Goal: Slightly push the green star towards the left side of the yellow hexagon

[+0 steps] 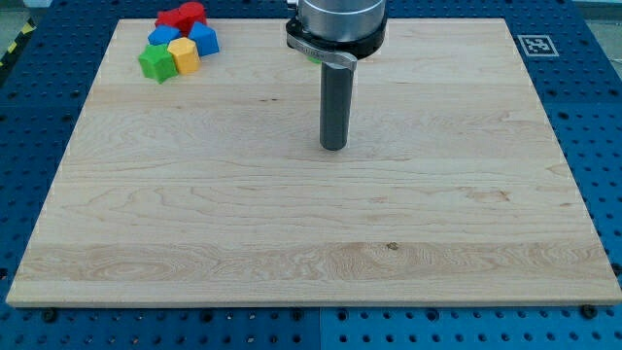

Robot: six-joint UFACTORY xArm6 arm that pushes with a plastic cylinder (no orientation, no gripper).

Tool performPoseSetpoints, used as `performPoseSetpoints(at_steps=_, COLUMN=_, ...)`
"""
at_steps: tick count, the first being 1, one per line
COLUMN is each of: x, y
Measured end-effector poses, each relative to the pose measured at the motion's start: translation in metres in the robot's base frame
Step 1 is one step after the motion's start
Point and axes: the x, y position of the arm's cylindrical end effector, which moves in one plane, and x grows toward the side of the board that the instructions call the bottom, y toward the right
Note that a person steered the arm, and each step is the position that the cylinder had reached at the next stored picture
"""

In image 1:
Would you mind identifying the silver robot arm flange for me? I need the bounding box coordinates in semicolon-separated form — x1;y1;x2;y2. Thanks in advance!
285;0;387;71

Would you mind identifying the green block behind arm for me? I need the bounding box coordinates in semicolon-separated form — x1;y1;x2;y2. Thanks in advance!
307;56;322;64

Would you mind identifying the yellow hexagon block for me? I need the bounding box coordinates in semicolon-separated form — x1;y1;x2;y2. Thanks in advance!
167;37;201;75

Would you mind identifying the green star block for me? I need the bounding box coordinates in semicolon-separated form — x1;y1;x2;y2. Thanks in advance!
138;44;178;84

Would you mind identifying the wooden board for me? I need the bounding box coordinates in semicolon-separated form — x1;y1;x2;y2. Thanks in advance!
7;18;621;308

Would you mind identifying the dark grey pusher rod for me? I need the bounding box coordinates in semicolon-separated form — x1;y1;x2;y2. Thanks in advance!
320;63;354;151

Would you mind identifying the blue cube block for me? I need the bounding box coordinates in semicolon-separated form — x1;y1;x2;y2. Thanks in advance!
188;21;220;56

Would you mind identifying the red block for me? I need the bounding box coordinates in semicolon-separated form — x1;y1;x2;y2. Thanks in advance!
155;1;207;36

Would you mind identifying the blue pentagon block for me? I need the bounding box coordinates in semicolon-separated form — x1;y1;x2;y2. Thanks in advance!
148;25;181;46

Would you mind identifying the white fiducial marker tag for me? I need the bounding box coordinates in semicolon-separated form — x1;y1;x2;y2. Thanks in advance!
517;34;559;57

